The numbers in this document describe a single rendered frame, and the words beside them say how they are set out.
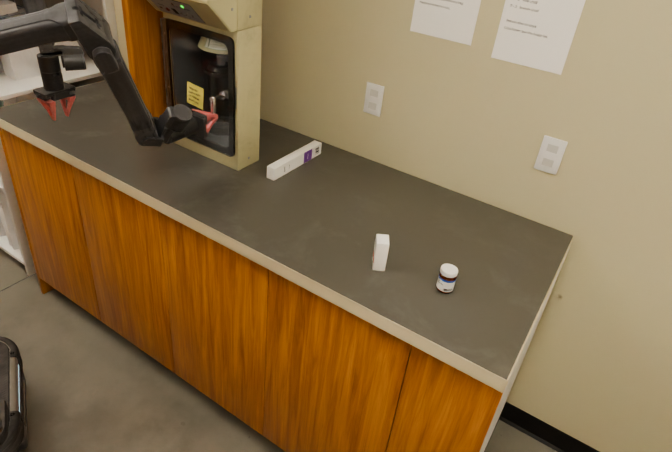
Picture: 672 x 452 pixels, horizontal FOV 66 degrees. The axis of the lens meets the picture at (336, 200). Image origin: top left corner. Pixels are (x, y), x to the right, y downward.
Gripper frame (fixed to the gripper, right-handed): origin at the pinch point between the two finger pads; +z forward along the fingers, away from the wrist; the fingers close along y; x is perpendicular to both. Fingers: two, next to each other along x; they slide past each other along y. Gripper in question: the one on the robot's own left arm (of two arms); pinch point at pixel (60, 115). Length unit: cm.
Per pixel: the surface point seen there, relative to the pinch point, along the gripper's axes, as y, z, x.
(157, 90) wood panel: 31.6, -2.3, -8.6
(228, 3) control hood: 29, -39, -46
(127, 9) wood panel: 23.6, -30.8, -8.3
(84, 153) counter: 5.9, 15.9, 0.6
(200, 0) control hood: 21, -40, -43
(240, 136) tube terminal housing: 33, 4, -46
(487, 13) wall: 76, -41, -105
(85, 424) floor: -27, 110, -21
